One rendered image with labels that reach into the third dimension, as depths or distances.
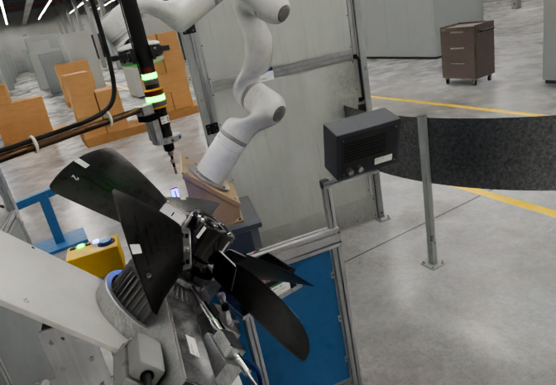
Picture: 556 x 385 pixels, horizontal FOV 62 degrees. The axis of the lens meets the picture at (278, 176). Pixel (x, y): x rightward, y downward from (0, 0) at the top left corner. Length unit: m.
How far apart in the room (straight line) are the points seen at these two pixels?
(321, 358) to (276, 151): 1.56
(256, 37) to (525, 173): 1.66
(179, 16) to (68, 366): 0.90
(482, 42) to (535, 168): 5.23
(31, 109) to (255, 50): 8.86
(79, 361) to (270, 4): 1.07
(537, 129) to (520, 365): 1.12
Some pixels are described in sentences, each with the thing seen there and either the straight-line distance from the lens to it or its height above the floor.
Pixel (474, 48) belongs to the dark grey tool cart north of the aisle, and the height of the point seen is 0.57.
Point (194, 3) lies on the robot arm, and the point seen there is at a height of 1.72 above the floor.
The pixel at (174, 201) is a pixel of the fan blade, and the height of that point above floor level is 1.20.
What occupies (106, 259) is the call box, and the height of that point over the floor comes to 1.04.
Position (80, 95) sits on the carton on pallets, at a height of 0.87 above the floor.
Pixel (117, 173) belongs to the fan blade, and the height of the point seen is 1.38.
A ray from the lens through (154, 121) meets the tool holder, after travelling 1.10.
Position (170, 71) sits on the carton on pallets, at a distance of 9.27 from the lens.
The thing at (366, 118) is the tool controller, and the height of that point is 1.24.
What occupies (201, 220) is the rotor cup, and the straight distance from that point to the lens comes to 1.07.
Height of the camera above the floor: 1.68
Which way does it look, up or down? 20 degrees down
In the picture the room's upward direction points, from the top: 11 degrees counter-clockwise
